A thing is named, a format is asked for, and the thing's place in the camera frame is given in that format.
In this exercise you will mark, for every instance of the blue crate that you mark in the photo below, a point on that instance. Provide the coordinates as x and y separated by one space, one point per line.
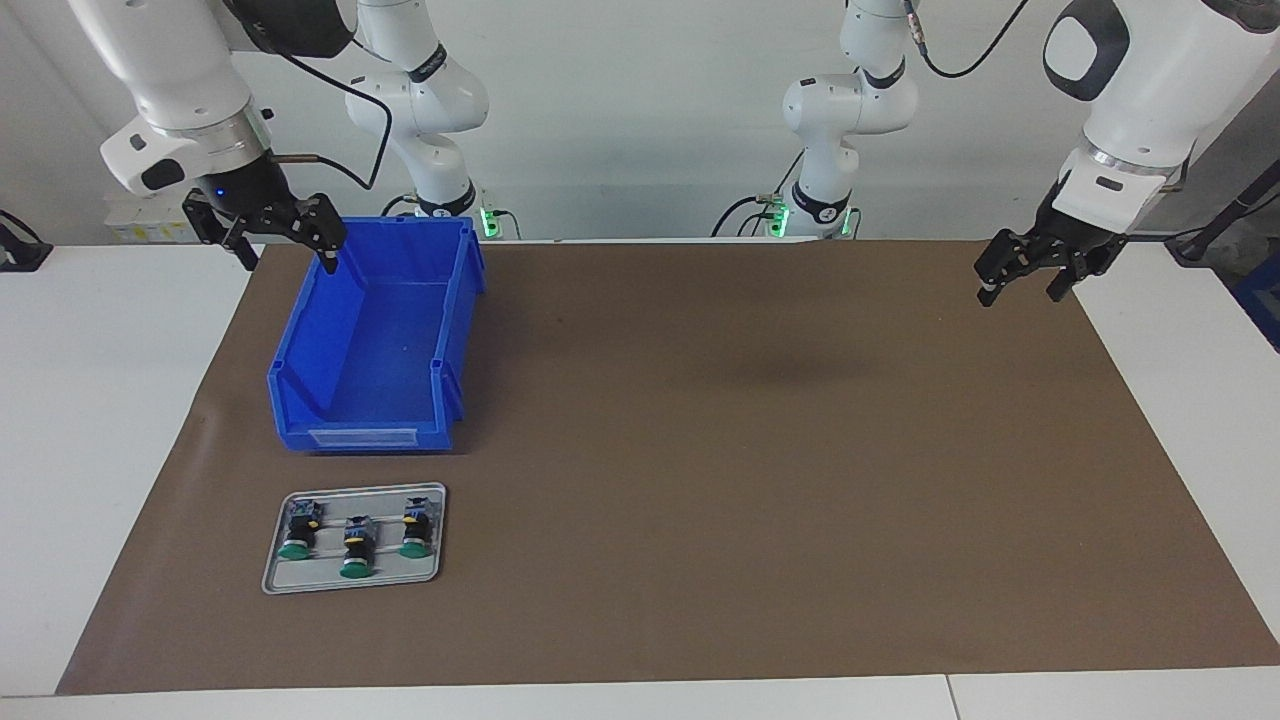
1265 300

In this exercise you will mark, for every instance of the grey metal tray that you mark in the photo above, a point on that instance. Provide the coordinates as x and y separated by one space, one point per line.
300 578

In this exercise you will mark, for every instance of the blue plastic storage bin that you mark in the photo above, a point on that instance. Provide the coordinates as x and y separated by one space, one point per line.
380 350

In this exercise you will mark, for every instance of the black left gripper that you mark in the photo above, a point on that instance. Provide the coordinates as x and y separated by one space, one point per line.
1055 235

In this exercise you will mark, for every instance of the white wall box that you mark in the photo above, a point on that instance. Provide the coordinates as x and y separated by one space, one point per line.
140 230

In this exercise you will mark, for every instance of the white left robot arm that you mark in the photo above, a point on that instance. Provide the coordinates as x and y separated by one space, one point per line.
1140 100

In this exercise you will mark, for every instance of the green push button switch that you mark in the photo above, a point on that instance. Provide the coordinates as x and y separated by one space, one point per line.
416 527
357 545
299 530

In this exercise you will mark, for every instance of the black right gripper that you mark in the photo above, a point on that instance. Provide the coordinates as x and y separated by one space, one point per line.
250 195

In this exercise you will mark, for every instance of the black clamp mount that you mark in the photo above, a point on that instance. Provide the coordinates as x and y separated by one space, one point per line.
20 255

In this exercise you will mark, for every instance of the brown table mat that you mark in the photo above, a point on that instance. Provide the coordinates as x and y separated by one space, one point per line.
700 550

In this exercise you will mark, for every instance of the black stand pole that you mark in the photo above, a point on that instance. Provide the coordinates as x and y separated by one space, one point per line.
1200 240

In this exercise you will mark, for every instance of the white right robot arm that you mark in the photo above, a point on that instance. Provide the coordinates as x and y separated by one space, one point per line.
180 60

